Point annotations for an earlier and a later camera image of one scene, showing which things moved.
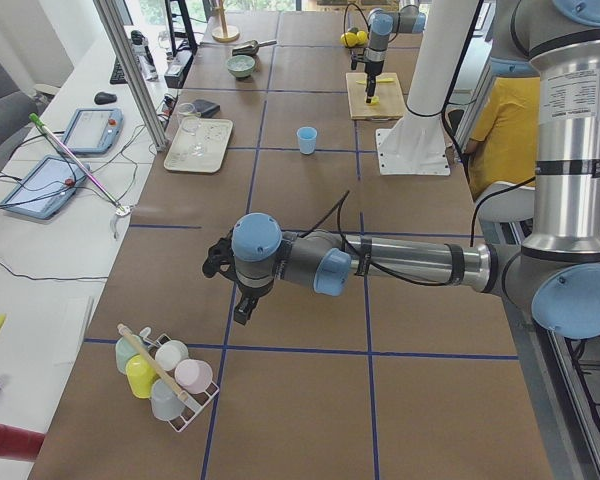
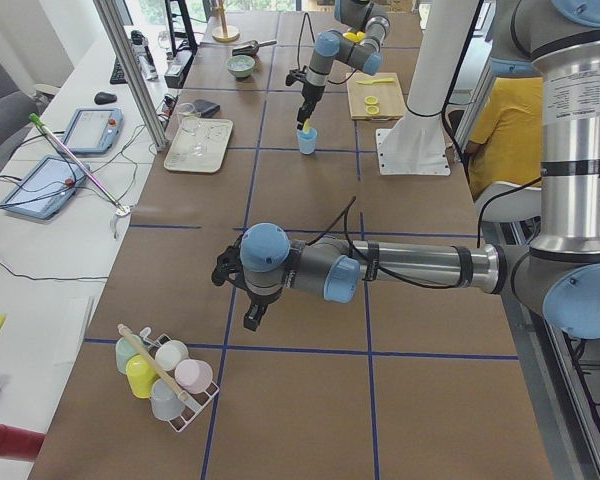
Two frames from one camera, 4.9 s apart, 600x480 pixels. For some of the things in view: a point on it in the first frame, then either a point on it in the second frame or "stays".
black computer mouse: (102, 98) stays
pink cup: (194, 376) stays
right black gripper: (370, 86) to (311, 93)
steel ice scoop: (252, 47) stays
